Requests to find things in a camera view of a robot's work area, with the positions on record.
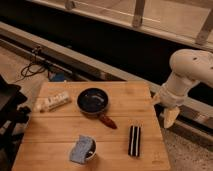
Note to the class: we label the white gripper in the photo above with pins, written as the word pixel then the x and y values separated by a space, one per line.
pixel 169 100

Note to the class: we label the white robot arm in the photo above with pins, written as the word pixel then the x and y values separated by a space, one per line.
pixel 189 68

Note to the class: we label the white cup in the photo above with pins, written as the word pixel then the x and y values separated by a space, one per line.
pixel 92 151

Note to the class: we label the blue sponge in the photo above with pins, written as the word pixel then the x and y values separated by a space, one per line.
pixel 80 150

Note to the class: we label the blue object on floor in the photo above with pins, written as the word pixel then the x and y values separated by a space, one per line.
pixel 59 77

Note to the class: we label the dark frying pan wooden handle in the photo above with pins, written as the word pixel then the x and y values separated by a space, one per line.
pixel 94 103

